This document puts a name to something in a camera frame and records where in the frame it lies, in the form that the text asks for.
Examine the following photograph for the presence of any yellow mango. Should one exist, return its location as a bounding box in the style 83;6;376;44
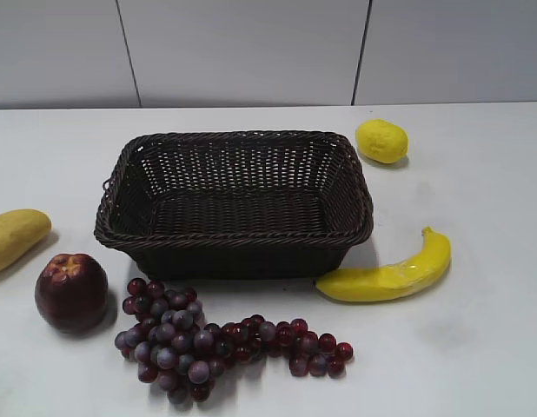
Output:
0;208;52;272

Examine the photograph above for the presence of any dark woven wicker basket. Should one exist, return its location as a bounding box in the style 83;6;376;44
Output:
94;130;374;281

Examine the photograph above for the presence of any yellow lemon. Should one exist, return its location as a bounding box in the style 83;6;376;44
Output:
355;119;409;164

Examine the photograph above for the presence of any purple grape bunch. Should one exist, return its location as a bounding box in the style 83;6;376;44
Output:
114;277;354;404

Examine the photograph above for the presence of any yellow banana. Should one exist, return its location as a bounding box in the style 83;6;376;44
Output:
315;227;451;302

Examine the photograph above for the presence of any dark red apple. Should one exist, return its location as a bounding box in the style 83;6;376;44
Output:
35;254;108;334

